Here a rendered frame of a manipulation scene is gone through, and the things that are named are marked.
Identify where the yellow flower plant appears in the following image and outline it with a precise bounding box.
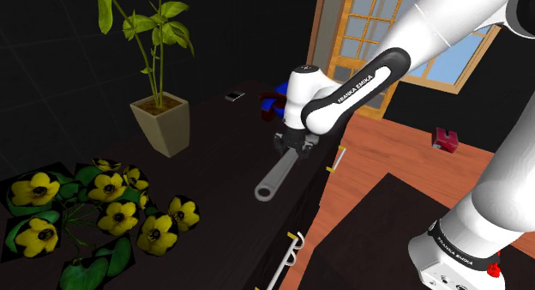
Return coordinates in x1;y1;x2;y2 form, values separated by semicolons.
0;157;201;290

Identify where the red box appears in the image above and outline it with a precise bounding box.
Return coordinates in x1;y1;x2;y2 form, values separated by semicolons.
431;127;460;154

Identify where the grey metal wrench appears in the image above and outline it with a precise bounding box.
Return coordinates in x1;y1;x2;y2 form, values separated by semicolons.
254;148;299;202

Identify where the blue and red toy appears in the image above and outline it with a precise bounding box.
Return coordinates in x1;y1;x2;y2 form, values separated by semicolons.
259;81;291;123

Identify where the green plant in beige pot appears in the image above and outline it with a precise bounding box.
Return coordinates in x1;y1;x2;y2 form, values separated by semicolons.
51;0;195;159

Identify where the dark robot stand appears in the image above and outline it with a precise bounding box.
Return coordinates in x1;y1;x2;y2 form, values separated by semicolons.
296;172;535;290

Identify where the wooden framed window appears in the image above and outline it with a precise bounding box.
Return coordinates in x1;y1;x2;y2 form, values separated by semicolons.
306;0;502;122

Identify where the dark wooden dresser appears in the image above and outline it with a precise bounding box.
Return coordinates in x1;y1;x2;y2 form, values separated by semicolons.
0;80;348;290

